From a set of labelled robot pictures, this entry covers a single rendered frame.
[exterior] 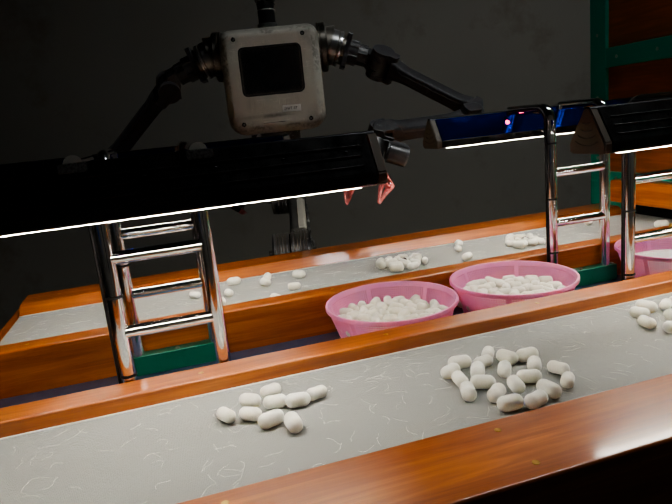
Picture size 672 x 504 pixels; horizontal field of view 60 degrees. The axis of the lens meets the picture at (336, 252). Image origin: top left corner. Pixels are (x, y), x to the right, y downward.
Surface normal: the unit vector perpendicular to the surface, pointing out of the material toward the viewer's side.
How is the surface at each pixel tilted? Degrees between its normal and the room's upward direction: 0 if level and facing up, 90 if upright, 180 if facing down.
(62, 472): 0
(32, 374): 90
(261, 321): 90
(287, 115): 90
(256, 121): 90
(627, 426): 0
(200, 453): 0
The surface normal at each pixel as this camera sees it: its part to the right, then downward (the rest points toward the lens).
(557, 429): -0.10, -0.97
